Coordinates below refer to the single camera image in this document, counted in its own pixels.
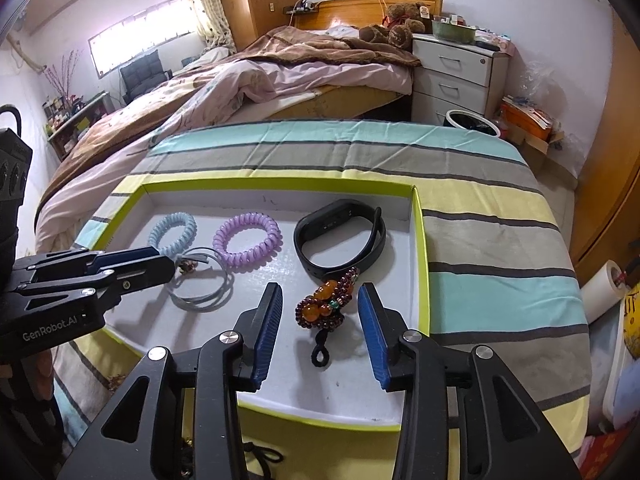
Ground white trash bin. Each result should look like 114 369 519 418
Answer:
442 108 503 138

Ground black chair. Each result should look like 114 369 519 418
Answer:
119 51 174 107

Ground white paper roll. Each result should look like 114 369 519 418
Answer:
577 259 629 324

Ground light blue coil hair tie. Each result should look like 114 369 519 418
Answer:
148 212 197 257

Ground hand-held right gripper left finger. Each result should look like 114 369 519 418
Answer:
56 282 283 480

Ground striped table cloth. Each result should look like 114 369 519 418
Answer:
50 119 593 480

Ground purple coil hair tie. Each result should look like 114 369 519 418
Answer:
212 213 283 272

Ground pink duvet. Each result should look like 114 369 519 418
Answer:
35 47 416 253

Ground green plastic basin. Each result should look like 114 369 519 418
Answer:
431 20 479 46

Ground wooden headboard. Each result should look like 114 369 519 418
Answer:
294 0 444 32

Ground brown blanket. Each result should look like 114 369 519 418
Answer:
239 26 422 70

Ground window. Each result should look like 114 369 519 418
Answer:
88 0 199 79

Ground dried flower branches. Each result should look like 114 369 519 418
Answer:
42 50 84 102

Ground wooden wardrobe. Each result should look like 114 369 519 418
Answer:
212 0 301 54

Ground brown teddy bear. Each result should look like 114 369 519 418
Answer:
358 2 434 52

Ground lime green cardboard box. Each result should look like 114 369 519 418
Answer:
74 172 432 434

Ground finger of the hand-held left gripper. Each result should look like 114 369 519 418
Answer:
14 246 162 287
16 254 177 322

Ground wooden door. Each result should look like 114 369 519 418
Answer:
569 7 640 275

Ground black thin hair tie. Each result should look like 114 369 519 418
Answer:
244 439 287 467

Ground black smart band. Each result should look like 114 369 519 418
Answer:
293 199 389 282

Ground orange box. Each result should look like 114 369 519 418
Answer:
499 94 557 145

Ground grey elastic hair ties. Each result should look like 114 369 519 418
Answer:
167 247 236 314

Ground cluttered side shelf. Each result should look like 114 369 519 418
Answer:
42 91 114 162

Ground white drawer cabinet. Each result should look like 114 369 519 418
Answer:
410 34 511 127

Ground patterned curtain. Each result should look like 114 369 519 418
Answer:
177 0 237 54

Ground yellow printed box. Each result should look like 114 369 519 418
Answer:
619 284 640 357

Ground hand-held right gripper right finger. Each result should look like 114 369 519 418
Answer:
357 282 583 480

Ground amber and garnet bead bracelet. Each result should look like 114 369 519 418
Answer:
294 265 362 369

